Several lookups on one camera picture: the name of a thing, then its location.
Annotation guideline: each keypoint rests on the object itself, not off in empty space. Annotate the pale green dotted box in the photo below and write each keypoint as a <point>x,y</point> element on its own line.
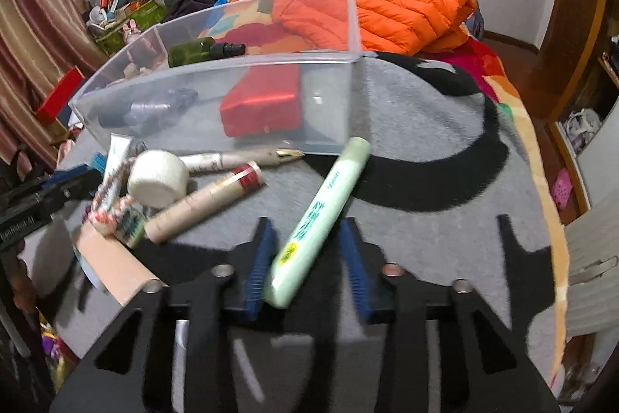
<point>129,224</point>

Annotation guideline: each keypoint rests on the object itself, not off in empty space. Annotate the white bag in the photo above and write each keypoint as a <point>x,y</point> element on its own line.
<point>582,130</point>

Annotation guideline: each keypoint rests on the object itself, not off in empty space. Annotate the pink slipper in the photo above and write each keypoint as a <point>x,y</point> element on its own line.
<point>562,189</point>

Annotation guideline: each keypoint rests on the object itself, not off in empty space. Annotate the purple bottle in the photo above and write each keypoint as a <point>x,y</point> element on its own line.
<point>150,107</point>

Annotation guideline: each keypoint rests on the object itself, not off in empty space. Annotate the flat red box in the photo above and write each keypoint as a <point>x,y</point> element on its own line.
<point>60,96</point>

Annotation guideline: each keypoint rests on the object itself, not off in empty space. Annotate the purple cushion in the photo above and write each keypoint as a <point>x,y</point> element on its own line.
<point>475,22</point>

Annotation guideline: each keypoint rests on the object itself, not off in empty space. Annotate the pink bunny toy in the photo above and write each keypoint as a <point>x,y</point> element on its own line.
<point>130,31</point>

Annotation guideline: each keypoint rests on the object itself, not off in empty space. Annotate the white slatted panel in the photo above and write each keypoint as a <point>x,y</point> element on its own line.
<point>592,248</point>

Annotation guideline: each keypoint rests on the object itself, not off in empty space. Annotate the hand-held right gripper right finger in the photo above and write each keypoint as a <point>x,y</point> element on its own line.
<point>354,270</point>

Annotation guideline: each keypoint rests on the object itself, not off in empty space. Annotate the red gift box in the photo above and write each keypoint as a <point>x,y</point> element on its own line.
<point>261,103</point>

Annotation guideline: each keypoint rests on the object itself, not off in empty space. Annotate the peach cardboard box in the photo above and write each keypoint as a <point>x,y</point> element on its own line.
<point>116,265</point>

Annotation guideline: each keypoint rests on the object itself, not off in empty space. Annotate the green bag of clutter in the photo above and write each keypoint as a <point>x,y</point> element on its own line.
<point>145,14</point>

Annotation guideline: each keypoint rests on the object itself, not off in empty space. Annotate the light green tube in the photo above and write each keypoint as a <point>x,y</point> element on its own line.
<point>314,219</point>

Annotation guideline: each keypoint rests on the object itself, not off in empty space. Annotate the beige tube with red band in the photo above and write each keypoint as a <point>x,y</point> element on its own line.
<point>203,202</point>

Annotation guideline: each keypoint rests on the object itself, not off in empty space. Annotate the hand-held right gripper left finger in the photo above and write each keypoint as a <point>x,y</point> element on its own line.
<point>258,270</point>

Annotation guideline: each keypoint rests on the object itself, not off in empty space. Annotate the clear plastic storage box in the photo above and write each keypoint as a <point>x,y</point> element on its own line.
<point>329,103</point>

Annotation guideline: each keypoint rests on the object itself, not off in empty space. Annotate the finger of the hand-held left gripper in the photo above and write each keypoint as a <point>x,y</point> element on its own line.
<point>96,162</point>
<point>63,188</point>

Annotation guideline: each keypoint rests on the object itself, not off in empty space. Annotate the white tape roll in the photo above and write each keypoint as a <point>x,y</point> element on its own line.
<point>154,178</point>

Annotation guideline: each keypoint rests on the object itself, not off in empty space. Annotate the white tube with green print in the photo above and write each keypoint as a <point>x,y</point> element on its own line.
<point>118,151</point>

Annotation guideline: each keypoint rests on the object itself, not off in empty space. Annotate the orange down jacket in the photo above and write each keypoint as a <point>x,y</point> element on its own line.
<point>387,1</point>

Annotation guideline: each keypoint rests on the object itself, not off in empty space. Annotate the dark purple cloth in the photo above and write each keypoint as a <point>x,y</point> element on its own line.
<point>191,4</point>

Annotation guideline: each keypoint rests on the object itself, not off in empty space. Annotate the striped brown curtain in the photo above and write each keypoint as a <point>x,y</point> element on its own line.
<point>29,31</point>

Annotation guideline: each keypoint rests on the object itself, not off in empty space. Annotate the cream pen with gold tip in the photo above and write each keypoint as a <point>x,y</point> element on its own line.
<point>227,160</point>

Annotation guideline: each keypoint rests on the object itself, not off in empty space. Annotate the dark green spray bottle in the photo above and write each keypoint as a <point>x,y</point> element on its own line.
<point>191,51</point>

